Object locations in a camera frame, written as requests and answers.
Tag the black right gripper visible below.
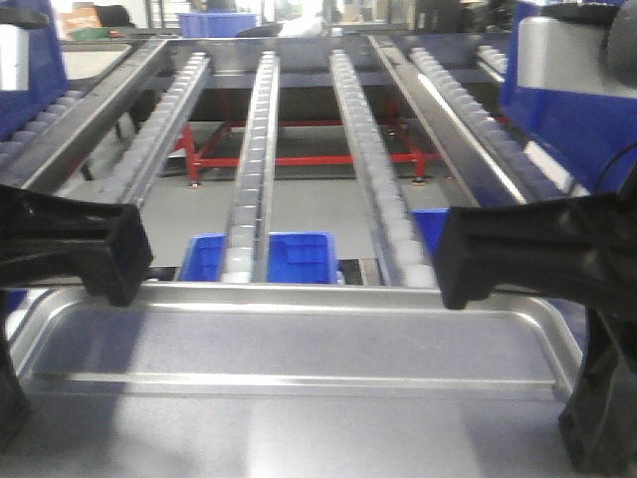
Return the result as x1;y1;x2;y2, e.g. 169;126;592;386
433;173;636;473

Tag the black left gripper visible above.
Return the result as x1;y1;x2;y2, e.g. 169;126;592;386
1;185;152;452

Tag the silver metal tray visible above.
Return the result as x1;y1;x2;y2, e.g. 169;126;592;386
1;283;580;477

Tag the far right roller track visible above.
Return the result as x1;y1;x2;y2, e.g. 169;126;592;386
410;47;564;203

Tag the right white roller track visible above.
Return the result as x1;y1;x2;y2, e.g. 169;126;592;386
329;49;437;289

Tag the white roller track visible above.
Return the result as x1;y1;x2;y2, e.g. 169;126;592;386
220;51;280;284
94;52;210;207
329;49;437;289

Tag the left white roller track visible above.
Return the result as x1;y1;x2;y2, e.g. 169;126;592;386
94;52;210;207

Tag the blue bin below right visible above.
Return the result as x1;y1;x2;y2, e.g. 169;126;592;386
412;208;449;256

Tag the blue bin below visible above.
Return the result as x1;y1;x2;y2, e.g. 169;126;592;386
412;208;449;256
178;231;338;284

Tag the middle white roller track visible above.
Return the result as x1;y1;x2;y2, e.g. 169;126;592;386
220;51;280;284

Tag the blue bin below middle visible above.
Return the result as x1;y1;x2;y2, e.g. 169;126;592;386
178;231;338;284

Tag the blue bin upper left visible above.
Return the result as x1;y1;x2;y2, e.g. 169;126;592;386
1;1;68;139

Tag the blue crate in background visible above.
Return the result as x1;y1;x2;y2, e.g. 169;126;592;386
177;12;257;38

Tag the right steel divider rail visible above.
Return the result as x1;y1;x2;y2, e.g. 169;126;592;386
368;36;535;207

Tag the steel divider rail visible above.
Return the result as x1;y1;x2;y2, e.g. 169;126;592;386
2;39;168;193
368;36;535;207

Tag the red metal floor frame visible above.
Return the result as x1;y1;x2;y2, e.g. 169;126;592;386
174;87;441;187

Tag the left steel divider rail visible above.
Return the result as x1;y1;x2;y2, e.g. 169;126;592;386
2;39;168;193

